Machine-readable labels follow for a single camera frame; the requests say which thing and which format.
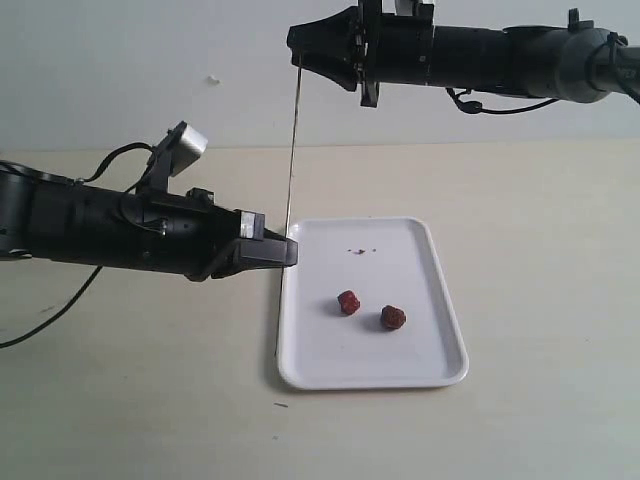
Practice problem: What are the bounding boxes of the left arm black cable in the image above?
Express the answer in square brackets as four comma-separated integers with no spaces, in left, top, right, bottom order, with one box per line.
[0,142,154,350]

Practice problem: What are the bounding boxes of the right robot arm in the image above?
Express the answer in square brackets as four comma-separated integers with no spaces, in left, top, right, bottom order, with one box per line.
[286,1,639,115]

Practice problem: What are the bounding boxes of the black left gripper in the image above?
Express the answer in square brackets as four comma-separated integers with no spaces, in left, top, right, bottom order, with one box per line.
[124,190,298,282]

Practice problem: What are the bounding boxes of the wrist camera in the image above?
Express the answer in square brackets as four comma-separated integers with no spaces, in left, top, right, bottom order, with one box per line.
[394,0,435,16]
[135,121,208,193]

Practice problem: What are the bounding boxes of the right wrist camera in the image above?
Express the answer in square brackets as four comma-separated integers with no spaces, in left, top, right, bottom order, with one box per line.
[394,0,435,16]

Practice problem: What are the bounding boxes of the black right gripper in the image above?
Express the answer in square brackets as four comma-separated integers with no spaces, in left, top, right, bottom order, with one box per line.
[286,1,435,108]

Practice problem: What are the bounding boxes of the white plastic tray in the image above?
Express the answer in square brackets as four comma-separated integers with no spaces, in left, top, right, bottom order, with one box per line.
[277,217,469,391]

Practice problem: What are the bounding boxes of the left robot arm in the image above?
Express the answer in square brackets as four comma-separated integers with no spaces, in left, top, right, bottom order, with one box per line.
[1,162,298,282]

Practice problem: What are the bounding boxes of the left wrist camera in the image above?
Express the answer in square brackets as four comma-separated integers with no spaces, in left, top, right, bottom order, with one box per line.
[135,121,208,193]

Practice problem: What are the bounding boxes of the thin metal skewer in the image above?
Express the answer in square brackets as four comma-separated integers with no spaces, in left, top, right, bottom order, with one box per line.
[274,55,304,360]

